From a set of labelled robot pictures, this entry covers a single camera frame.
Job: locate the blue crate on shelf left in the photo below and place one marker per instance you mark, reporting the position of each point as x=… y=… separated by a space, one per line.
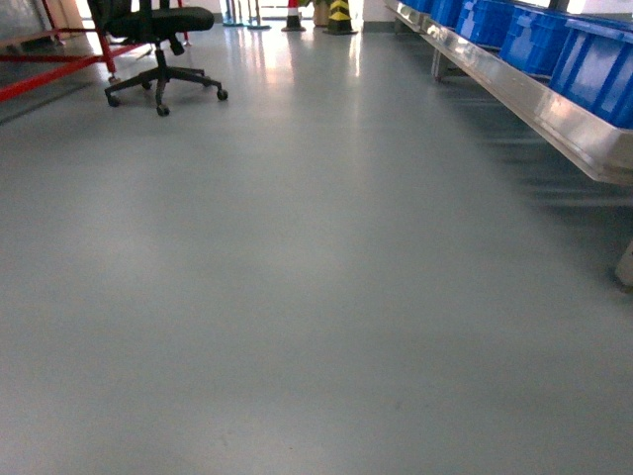
x=534 y=40

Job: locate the blue crate on shelf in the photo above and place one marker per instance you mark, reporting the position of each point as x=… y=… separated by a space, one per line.
x=534 y=40
x=594 y=69

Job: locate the red metal table frame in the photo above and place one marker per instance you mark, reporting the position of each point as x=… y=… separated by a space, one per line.
x=54 y=69

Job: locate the distant red white cone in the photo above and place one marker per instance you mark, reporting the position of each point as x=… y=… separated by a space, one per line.
x=293 y=18

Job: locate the black office chair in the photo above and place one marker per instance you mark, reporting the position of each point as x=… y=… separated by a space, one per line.
x=154 y=26

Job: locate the blue crate on shelf right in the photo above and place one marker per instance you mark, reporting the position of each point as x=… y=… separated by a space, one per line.
x=594 y=69

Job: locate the yellow black striped bollard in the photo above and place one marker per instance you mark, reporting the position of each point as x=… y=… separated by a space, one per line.
x=339 y=22

